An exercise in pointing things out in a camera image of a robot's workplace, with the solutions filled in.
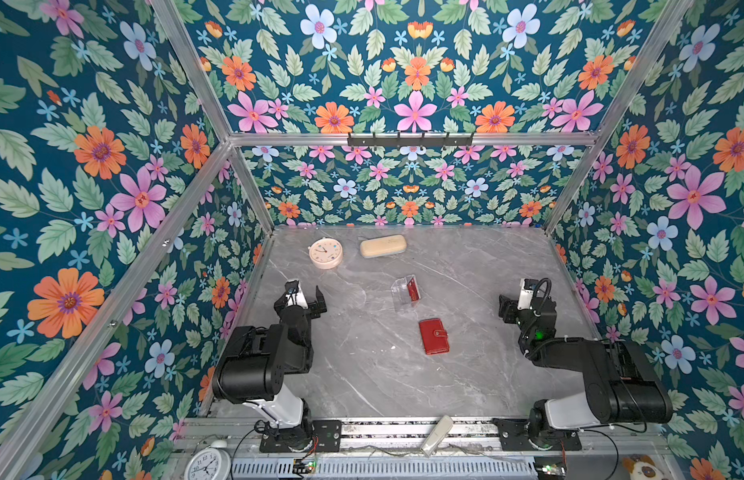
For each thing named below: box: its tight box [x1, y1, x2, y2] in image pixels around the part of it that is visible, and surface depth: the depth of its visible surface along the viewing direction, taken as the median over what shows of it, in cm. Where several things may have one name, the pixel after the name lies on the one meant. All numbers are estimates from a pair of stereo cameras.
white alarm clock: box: [184, 440, 231, 480], surface depth 69 cm
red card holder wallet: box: [418, 318, 450, 355], surface depth 92 cm
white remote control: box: [420, 415, 454, 456], surface depth 73 cm
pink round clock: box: [308, 237, 344, 269], surface depth 110 cm
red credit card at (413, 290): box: [407, 277, 421, 301], surface depth 97 cm
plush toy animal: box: [622, 454, 668, 480], surface depth 69 cm
